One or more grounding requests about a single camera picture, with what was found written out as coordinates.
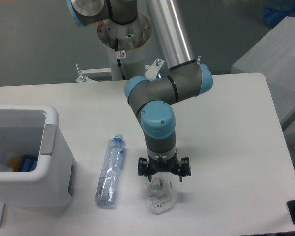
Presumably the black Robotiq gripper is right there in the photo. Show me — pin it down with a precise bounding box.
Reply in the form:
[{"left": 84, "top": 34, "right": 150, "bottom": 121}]
[{"left": 138, "top": 154, "right": 191, "bottom": 182}]

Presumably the clear plastic wrapper bag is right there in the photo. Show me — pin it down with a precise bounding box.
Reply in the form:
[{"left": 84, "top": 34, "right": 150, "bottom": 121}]
[{"left": 145, "top": 172, "right": 179, "bottom": 215}]

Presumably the crushed clear plastic bottle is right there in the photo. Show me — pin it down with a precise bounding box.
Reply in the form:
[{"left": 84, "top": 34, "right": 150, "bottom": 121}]
[{"left": 95, "top": 134, "right": 126, "bottom": 209}]

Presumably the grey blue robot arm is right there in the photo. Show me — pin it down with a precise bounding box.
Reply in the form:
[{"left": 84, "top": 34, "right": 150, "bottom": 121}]
[{"left": 67, "top": 0, "right": 213, "bottom": 178}]

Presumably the blue yellow trash item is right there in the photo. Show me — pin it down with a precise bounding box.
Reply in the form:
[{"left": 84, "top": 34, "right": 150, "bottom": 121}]
[{"left": 8, "top": 155, "right": 38, "bottom": 172}]

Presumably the white trash can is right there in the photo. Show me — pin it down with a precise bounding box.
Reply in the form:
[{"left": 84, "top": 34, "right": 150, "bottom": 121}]
[{"left": 0, "top": 105, "right": 76, "bottom": 207}]

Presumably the metal table clamp right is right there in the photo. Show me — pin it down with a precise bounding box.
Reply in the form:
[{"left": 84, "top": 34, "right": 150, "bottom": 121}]
[{"left": 197, "top": 55, "right": 201, "bottom": 65}]

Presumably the white covered side table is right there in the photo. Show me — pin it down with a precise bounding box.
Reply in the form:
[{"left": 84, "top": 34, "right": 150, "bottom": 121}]
[{"left": 231, "top": 17, "right": 295, "bottom": 125}]

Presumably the blue bag in background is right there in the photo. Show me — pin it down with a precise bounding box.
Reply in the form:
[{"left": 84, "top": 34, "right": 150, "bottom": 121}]
[{"left": 263, "top": 0, "right": 295, "bottom": 28}]

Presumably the white table bracket middle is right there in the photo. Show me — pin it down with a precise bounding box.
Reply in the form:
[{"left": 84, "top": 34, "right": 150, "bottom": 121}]
[{"left": 145, "top": 58, "right": 165, "bottom": 80}]

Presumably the white table bracket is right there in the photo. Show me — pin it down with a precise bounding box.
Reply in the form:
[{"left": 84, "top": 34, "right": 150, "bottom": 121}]
[
  {"left": 145, "top": 58, "right": 165, "bottom": 80},
  {"left": 75, "top": 64, "right": 112, "bottom": 83}
]

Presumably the white table bracket left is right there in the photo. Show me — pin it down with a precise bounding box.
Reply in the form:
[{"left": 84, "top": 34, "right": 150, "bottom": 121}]
[{"left": 75, "top": 64, "right": 112, "bottom": 83}]

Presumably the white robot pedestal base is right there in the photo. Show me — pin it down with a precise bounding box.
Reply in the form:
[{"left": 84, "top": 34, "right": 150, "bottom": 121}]
[{"left": 97, "top": 13, "right": 152, "bottom": 81}]

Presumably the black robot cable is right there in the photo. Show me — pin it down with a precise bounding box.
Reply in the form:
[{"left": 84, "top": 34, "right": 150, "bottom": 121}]
[{"left": 114, "top": 38, "right": 126, "bottom": 81}]

